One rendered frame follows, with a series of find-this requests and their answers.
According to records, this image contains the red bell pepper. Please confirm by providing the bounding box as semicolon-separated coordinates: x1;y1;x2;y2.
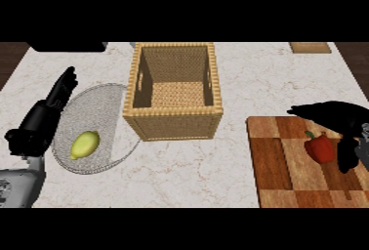
303;130;337;165

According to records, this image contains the yellow lemon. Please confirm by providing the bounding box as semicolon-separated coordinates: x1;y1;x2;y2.
70;130;101;161

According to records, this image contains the tan wicker basket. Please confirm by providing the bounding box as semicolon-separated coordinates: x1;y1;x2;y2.
121;42;225;143

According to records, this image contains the pale wooden block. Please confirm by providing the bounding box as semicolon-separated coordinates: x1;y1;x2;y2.
288;42;334;55

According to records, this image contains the checkered wooden cutting board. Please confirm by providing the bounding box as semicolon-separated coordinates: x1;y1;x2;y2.
245;115;369;209

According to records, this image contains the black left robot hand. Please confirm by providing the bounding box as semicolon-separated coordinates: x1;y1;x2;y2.
3;65;80;160

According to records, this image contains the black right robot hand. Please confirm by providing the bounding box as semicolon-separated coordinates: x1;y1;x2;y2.
285;101;369;175

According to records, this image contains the black appliance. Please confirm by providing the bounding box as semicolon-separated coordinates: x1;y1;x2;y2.
27;42;109;54

